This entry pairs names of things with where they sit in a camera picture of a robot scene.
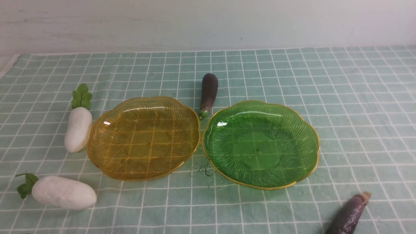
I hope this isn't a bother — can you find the purple eggplant green stem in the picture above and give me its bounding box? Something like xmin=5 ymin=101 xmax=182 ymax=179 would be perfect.
xmin=199 ymin=73 xmax=218 ymax=120

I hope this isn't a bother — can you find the white radish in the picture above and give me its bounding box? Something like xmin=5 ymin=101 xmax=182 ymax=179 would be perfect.
xmin=64 ymin=83 xmax=93 ymax=153
xmin=15 ymin=172 xmax=98 ymax=210

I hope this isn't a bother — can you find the dark eggplant brown stem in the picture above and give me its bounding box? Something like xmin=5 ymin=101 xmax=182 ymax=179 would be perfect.
xmin=325 ymin=191 xmax=371 ymax=234

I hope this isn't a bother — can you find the green plastic plate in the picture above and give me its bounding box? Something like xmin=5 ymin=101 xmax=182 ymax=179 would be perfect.
xmin=201 ymin=100 xmax=320 ymax=190

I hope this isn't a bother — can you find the amber plastic plate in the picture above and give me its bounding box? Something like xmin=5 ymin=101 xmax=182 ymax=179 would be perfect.
xmin=86 ymin=96 xmax=200 ymax=182

